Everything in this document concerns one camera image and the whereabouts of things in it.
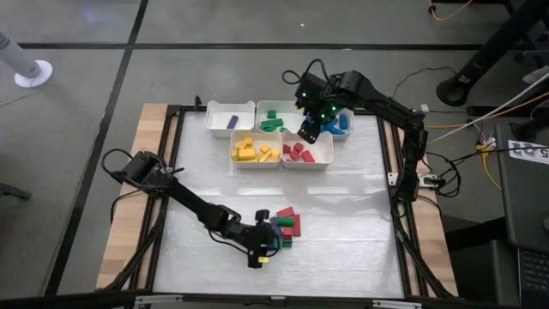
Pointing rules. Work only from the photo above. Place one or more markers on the yellow wooden cube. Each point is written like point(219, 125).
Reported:
point(248, 141)
point(265, 148)
point(240, 145)
point(235, 154)

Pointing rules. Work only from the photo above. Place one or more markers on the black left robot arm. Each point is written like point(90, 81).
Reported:
point(193, 201)

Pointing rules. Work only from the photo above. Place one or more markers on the green wooden cylinder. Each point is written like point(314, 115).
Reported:
point(285, 222)

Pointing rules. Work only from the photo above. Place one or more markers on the green wooden cube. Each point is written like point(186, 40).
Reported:
point(283, 129)
point(286, 244)
point(271, 114)

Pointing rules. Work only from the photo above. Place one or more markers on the white pedestal stand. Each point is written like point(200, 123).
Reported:
point(34, 75)

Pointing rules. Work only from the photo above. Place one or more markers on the black box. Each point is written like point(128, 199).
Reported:
point(480, 266)

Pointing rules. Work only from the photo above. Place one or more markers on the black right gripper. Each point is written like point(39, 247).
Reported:
point(321, 96)

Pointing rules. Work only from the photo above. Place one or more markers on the silver frame bracket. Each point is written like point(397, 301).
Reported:
point(399, 304)
point(158, 299)

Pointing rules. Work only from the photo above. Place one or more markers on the black equipment case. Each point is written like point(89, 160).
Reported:
point(527, 201)

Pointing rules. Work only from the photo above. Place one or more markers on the yellow wooden long block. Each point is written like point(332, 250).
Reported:
point(263, 157)
point(247, 154)

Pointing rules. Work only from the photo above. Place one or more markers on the red wooden long block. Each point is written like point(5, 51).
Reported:
point(308, 156)
point(297, 227)
point(285, 212)

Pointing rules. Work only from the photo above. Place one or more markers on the black table frame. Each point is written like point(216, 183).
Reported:
point(188, 108)

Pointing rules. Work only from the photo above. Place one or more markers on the blue wooden cube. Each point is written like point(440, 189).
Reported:
point(336, 131)

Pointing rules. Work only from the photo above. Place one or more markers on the black furniture foot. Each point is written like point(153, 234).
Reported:
point(13, 191)

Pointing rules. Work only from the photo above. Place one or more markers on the red wooden cube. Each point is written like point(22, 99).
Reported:
point(298, 147)
point(287, 233)
point(286, 149)
point(295, 155)

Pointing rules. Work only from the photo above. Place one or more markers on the white plastic bin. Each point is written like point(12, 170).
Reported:
point(262, 138)
point(218, 124)
point(351, 133)
point(323, 154)
point(286, 112)

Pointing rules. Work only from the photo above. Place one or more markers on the white paper label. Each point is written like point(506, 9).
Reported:
point(527, 151)

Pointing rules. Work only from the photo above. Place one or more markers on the purple wooden block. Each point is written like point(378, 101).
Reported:
point(232, 122)
point(274, 226)

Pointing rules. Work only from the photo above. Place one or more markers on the blue wooden long block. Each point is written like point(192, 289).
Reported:
point(343, 121)

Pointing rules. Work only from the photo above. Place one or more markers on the green wooden long block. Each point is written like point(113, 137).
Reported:
point(269, 129)

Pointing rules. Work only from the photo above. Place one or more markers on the yellow wooden cylinder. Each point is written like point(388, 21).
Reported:
point(275, 154)

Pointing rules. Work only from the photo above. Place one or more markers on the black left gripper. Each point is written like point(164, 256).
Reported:
point(253, 238)

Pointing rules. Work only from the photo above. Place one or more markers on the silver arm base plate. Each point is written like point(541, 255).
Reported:
point(424, 180)

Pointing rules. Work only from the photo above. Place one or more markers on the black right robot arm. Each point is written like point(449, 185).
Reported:
point(412, 141)

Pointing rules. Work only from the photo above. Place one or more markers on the black keyboard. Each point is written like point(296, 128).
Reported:
point(536, 274)

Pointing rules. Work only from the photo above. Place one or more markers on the black stand leg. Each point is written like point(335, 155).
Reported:
point(484, 56)

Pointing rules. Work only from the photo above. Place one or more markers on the wooden table side board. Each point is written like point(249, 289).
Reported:
point(128, 257)
point(429, 240)

